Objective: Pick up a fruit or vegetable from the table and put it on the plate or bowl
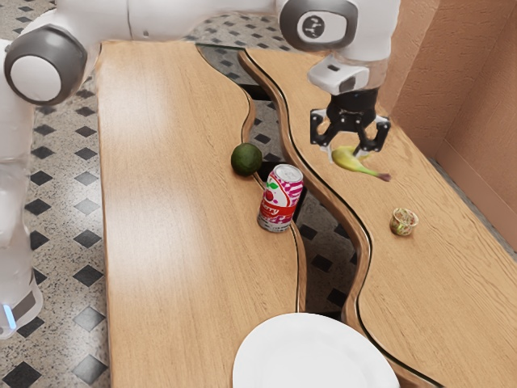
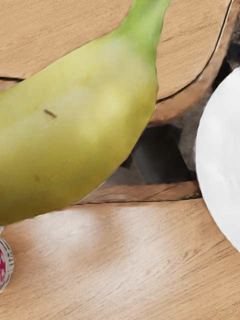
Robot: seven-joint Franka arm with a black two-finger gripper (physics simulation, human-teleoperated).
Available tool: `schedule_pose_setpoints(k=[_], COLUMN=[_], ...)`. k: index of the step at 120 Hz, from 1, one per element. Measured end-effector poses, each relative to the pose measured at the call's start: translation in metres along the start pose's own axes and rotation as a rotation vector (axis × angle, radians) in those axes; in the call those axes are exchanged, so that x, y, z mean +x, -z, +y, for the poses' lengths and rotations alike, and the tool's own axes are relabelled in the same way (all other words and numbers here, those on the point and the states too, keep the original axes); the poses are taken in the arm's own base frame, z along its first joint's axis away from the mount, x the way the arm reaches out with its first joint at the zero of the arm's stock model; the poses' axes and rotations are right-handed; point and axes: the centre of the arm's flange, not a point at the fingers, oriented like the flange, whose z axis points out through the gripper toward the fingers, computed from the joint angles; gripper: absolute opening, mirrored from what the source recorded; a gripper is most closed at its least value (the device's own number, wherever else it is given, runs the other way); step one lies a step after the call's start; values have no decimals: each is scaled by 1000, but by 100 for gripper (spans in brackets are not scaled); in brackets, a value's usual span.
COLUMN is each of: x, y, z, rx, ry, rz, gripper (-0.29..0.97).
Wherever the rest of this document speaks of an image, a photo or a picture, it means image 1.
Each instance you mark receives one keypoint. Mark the red and pink drink can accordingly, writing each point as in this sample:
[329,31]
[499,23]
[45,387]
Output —
[280,198]

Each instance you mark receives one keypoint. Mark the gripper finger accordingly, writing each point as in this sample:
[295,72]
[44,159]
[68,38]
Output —
[322,127]
[375,135]

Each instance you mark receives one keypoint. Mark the green avocado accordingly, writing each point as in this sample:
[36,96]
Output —
[246,159]

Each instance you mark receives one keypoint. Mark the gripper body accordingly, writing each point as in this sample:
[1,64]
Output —
[353,107]

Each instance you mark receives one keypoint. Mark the white plate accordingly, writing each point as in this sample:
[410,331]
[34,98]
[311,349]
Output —
[313,353]

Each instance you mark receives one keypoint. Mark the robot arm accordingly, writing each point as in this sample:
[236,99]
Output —
[169,18]

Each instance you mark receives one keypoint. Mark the yellow banana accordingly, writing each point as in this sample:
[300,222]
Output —
[350,159]

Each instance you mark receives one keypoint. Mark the small clear fruit cup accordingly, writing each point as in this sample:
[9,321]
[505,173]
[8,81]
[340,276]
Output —
[402,222]

